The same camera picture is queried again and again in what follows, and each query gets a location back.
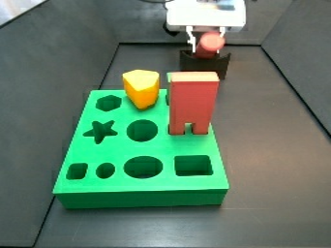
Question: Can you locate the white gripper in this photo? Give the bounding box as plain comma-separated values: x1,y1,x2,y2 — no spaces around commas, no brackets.
166,0,246,53

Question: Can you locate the red oval cylinder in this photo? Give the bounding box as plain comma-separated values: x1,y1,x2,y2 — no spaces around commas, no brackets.
194,32,226,59

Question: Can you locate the black cradle fixture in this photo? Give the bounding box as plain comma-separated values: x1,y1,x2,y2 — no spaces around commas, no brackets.
181,50,231,80

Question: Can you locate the green shape sorter board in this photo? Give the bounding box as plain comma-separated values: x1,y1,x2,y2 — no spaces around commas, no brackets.
52,72,230,210

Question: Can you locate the red arch block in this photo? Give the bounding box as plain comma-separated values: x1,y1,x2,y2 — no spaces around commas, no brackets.
169,72,221,135

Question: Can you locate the yellow pentagon block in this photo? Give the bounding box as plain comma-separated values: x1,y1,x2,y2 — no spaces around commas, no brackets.
122,70,161,109

